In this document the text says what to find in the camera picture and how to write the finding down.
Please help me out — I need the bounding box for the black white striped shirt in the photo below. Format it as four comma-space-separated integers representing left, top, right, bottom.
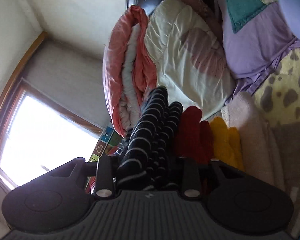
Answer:
115, 86, 183, 191

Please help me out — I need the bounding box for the yellow folded garment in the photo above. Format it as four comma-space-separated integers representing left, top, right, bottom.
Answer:
210, 116, 244, 171

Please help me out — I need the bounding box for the red folded garment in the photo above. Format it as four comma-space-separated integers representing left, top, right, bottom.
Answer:
175, 106, 215, 165

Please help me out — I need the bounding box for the colourful alphabet foam mat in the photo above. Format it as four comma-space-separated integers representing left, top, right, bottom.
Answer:
86, 123, 122, 199

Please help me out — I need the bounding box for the beige pink folded garment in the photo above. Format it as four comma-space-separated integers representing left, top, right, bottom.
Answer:
221, 92, 285, 191

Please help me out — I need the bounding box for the Mickey Mouse plush blanket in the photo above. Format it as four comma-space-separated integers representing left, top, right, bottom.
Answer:
254, 48, 300, 238

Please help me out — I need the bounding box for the white floral quilt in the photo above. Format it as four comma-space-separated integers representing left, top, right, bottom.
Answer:
144, 0, 235, 120

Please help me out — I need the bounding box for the pink folded quilt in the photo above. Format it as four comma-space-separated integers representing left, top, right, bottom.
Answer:
103, 5, 157, 136

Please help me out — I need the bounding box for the purple bed sheet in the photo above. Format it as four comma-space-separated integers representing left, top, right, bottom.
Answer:
215, 0, 300, 103

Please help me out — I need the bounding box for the teal cloth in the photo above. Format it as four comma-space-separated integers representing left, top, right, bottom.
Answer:
226, 0, 267, 33

